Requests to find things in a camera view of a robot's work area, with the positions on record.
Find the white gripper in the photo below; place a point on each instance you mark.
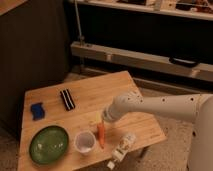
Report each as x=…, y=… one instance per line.
x=108, y=115

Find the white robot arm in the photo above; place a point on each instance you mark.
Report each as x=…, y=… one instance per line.
x=195, y=108

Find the white ceramic cup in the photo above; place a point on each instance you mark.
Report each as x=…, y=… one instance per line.
x=84, y=142

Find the orange carrot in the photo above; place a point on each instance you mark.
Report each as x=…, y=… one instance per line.
x=101, y=134

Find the white plastic bottle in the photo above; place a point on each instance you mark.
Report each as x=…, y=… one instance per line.
x=120, y=151

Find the blue sponge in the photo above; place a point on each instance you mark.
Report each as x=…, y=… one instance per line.
x=37, y=111

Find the grey long case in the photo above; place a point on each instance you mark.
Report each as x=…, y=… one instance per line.
x=141, y=60

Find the metal pole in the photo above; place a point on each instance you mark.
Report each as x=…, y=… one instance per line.
x=81, y=37

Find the wooden shelf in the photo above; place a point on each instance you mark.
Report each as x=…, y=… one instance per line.
x=141, y=8

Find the black case handle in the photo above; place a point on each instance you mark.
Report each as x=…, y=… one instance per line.
x=189, y=64

